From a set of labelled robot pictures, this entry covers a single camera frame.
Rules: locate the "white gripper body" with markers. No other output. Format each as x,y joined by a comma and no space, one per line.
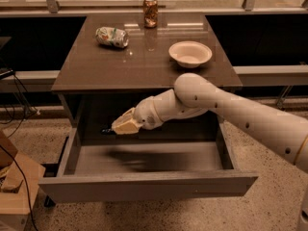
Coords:
144,114

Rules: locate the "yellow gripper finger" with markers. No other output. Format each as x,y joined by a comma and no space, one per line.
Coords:
126,127
128,115

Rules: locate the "dark blue rxbar wrapper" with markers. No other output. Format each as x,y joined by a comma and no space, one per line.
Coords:
108,131

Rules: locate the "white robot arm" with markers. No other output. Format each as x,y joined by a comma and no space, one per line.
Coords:
284,134

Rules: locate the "open grey top drawer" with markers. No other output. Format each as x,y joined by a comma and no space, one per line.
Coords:
188,158

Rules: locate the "white paper bowl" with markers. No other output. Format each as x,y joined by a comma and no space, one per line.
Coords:
190,54

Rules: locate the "upright orange soda can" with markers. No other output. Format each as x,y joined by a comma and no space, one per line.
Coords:
150,13

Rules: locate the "cardboard box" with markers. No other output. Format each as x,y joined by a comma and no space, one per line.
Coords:
19,185

